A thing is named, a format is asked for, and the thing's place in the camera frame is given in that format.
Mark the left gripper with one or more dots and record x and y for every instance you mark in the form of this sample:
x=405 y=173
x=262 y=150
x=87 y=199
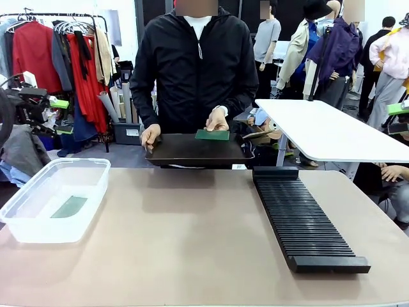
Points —
x=28 y=110

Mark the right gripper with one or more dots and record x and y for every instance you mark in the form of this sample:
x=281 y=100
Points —
x=405 y=118

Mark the black plastic tray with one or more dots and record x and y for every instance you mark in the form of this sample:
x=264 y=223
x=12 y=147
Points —
x=185 y=150

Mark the green PCB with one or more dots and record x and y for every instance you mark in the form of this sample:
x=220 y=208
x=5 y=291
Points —
x=214 y=136
x=68 y=208

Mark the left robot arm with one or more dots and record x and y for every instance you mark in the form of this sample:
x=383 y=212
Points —
x=4 y=115

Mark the person's right forearm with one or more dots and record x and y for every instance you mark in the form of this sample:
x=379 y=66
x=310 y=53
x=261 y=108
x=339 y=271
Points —
x=145 y=112

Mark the person's left forearm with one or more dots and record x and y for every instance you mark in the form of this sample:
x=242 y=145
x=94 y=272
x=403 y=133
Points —
x=243 y=102

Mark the person's right hand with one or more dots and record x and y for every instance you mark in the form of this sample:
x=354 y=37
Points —
x=150 y=136

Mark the person's left hand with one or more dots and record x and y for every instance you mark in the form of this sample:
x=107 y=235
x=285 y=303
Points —
x=218 y=122

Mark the dark blue garment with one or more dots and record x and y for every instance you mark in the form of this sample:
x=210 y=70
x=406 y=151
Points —
x=81 y=128

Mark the red dress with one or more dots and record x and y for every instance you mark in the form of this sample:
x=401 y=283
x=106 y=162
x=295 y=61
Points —
x=86 y=96

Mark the grey clothing pile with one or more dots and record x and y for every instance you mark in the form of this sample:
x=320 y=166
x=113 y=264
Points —
x=22 y=147

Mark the dark grey jacket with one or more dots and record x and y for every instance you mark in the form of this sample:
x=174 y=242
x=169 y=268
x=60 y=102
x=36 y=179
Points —
x=60 y=64

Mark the cream paper roll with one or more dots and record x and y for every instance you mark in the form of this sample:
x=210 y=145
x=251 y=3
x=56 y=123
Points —
x=115 y=102

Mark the person in black clothes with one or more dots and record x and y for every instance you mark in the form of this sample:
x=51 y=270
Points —
x=372 y=64

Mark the grey storage bin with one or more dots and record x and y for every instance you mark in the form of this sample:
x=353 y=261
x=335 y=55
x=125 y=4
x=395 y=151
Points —
x=123 y=134

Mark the mannequin in pink jacket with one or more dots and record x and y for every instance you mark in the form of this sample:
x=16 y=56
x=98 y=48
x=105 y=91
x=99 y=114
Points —
x=394 y=54

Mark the black scarf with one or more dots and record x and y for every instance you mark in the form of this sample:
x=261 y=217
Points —
x=82 y=54

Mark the tall grey paper roll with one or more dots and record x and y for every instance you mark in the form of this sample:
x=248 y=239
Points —
x=126 y=102

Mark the red coat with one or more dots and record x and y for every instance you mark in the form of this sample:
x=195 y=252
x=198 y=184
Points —
x=32 y=54

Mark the clear plastic box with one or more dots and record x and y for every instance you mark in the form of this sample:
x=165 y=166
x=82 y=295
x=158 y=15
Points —
x=96 y=179

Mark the beige garment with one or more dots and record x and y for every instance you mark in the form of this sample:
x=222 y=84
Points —
x=102 y=57

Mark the blue clothing pile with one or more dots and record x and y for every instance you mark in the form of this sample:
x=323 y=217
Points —
x=12 y=174

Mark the white table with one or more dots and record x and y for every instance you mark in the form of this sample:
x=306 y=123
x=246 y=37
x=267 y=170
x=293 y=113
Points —
x=319 y=128

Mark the seated person in jeans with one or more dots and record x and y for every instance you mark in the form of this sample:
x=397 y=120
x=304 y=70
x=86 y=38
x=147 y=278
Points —
x=399 y=198

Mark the light grey garment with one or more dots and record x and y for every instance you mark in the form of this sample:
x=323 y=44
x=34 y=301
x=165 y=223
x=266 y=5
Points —
x=4 y=48

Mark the mannequin in purple jacket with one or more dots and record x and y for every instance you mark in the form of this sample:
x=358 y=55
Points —
x=338 y=48

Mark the black clamp pole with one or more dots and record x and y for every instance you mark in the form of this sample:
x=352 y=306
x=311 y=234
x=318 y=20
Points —
x=319 y=64

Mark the mannequin in beige coat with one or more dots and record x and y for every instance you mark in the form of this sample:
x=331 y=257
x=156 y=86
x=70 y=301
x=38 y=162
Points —
x=297 y=54

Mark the person in black jacket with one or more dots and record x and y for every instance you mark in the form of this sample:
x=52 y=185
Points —
x=191 y=80

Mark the black bucket hat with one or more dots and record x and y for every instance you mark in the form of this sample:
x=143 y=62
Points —
x=316 y=9

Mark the black slotted PCB rack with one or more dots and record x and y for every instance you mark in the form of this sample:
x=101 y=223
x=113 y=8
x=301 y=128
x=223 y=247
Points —
x=303 y=217

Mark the person in grey t-shirt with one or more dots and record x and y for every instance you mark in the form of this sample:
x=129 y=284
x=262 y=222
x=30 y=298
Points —
x=266 y=35

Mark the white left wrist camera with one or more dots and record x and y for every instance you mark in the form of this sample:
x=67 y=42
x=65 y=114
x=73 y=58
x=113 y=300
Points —
x=29 y=78

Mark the black metal clothes rail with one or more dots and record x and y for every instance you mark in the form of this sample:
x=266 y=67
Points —
x=48 y=14

